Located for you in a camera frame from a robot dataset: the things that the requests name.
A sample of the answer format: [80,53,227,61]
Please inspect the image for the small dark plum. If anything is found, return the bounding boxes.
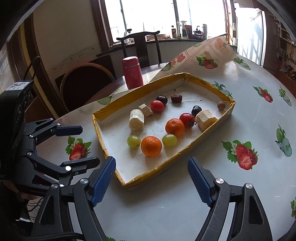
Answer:
[156,95,168,105]

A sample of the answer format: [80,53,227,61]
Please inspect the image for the spray bottle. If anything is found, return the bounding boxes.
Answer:
[181,21,188,39]

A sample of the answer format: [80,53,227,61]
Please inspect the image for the wicker round chair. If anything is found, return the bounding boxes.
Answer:
[60,63,115,111]

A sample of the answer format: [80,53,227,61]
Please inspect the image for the white cylinder bottle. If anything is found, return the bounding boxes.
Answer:
[203,24,207,40]

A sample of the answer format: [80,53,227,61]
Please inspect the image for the yellow-rimmed white tray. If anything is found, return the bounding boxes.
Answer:
[92,73,235,189]

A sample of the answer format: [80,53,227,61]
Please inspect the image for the dried red jujube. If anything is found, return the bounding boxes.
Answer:
[171,94,183,103]

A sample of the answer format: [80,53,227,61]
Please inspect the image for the red cherry tomato with stem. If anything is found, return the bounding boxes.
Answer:
[179,113,197,128]

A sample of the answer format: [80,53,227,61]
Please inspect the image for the black kettle on sill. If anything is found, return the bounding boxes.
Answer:
[193,26,203,40]

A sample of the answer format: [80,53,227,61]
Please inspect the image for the orange mandarin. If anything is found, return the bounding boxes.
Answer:
[165,118,185,137]
[140,136,162,158]

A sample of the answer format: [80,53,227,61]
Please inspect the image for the red thermos bottle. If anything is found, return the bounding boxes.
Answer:
[122,56,144,89]

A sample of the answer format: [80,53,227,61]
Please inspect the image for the dark wooden chair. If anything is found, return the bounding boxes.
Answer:
[116,31,163,68]

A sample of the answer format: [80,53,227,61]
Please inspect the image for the pale green grape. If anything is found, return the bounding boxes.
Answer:
[162,133,178,147]

